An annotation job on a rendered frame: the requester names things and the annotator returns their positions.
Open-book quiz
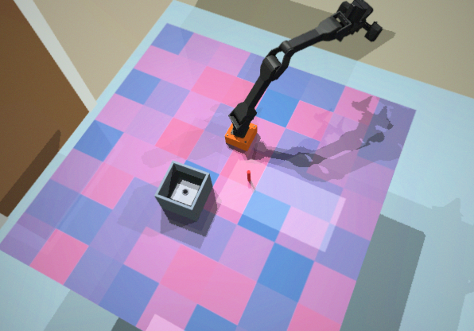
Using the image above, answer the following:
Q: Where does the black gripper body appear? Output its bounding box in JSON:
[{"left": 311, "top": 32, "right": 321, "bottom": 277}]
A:
[{"left": 336, "top": 1, "right": 383, "bottom": 41}]

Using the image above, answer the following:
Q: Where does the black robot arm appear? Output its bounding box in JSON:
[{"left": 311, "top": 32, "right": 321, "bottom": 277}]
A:
[{"left": 228, "top": 0, "right": 373, "bottom": 138}]

